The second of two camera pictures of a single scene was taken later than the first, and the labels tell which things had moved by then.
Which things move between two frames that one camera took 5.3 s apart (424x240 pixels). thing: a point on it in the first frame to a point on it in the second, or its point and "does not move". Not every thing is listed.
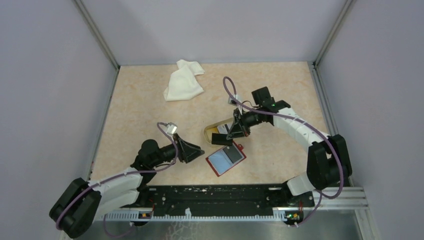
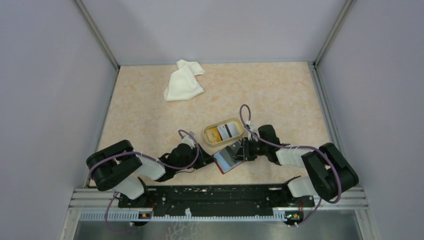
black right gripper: (240, 128) to (242, 154)
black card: (220, 139) to (229, 156)
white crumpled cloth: (183, 85) does not move
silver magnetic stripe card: (224, 129) does not move
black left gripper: (186, 151) to (204, 158)
